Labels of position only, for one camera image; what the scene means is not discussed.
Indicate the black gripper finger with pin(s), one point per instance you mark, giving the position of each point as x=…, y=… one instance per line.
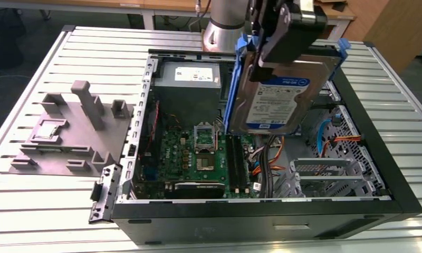
x=264, y=72

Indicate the hard disk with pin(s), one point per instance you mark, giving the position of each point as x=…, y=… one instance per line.
x=284, y=105

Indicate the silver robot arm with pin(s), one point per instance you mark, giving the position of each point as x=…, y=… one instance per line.
x=224, y=31

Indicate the grey metal disk bay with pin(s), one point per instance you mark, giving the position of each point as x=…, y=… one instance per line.
x=323, y=161

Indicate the white framed wooden desk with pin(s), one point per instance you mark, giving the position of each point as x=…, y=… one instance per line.
x=341, y=13

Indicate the grey power supply unit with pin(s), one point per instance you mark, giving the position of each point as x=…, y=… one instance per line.
x=186, y=105

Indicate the brown wooden cabinet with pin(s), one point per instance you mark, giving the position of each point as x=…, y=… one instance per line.
x=401, y=31

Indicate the black RAM slot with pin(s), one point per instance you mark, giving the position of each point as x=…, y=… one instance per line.
x=232, y=160
x=242, y=160

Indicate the CPU socket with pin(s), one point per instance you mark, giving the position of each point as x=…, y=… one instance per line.
x=207, y=162

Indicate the green motherboard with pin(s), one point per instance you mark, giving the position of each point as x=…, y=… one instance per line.
x=175, y=158

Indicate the black graphics card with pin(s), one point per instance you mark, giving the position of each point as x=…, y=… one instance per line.
x=196, y=191

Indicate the black open PC case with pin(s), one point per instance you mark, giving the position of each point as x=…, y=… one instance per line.
x=231, y=221

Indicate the grey parts rack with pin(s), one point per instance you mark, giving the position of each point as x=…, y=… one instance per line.
x=84, y=142

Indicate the silver CPU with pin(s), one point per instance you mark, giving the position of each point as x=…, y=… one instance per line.
x=45, y=131

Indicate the green RAM stick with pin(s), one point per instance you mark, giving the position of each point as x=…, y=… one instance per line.
x=53, y=150

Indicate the black office chair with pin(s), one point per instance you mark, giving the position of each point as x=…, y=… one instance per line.
x=2, y=39

